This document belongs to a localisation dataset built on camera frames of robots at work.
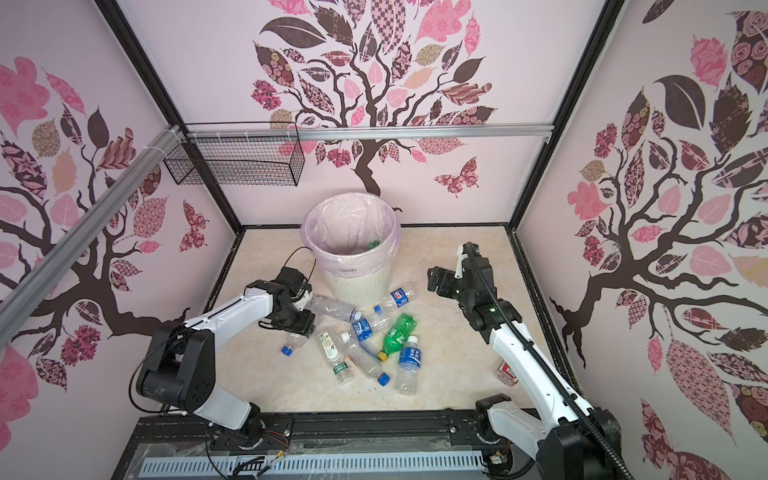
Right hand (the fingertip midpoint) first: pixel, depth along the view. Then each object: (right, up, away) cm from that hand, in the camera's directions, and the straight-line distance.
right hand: (443, 270), depth 80 cm
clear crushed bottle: (-34, -12, +12) cm, 38 cm away
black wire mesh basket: (-77, +43, +42) cm, 97 cm away
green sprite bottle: (-12, -20, +5) cm, 24 cm away
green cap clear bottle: (-31, -23, +2) cm, 39 cm away
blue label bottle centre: (-23, -19, +6) cm, 30 cm away
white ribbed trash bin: (-24, -7, +8) cm, 26 cm away
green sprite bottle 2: (-20, +8, +17) cm, 28 cm away
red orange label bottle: (+17, -28, -2) cm, 33 cm away
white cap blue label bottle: (-9, -28, +3) cm, 30 cm away
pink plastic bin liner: (-28, +11, +20) cm, 36 cm away
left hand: (-42, -19, +8) cm, 47 cm away
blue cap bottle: (-45, -24, +5) cm, 51 cm away
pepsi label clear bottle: (-12, -10, +14) cm, 21 cm away
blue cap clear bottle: (-22, -27, +5) cm, 35 cm away
